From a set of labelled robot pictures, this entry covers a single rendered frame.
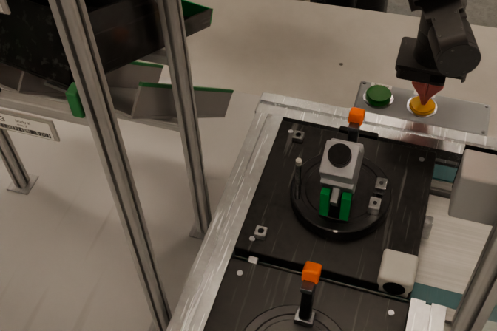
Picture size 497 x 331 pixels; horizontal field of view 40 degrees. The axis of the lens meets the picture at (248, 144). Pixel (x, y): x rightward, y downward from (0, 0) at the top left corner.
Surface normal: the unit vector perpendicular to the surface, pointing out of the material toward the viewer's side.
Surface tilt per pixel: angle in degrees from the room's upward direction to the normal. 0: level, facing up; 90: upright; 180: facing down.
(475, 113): 0
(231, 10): 0
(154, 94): 90
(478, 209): 90
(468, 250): 0
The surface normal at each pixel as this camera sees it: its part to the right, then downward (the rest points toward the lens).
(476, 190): -0.30, 0.74
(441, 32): -0.39, -0.52
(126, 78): 0.89, 0.33
